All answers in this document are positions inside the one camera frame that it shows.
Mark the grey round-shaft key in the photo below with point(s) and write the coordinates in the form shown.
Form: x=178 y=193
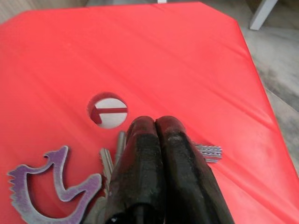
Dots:
x=121 y=144

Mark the white furniture piece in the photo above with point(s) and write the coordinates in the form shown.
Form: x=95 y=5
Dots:
x=162 y=1

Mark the grey furniture leg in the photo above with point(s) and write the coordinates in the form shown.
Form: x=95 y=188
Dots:
x=262 y=14

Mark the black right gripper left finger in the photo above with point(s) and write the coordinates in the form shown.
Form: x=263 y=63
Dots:
x=142 y=163

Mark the red table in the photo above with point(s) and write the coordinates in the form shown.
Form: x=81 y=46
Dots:
x=163 y=70

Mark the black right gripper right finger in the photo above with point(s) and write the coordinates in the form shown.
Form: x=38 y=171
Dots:
x=187 y=177

